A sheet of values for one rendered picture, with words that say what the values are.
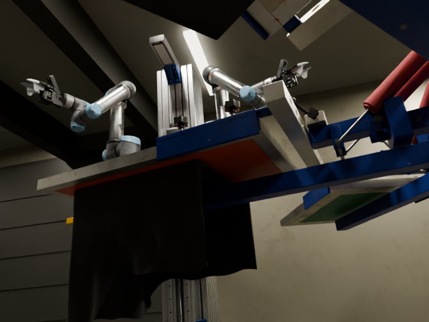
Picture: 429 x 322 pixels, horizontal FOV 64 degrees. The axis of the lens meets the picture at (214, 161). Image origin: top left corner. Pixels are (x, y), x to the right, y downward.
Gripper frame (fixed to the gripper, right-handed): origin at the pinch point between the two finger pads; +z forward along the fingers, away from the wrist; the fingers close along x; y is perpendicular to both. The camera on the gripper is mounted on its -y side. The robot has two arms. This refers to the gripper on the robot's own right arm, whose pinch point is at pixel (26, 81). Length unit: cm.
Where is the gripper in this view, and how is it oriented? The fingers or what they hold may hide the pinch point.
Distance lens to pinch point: 203.6
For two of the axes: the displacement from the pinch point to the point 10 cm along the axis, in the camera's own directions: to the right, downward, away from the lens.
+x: -7.8, 1.6, 6.0
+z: -6.2, -2.4, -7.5
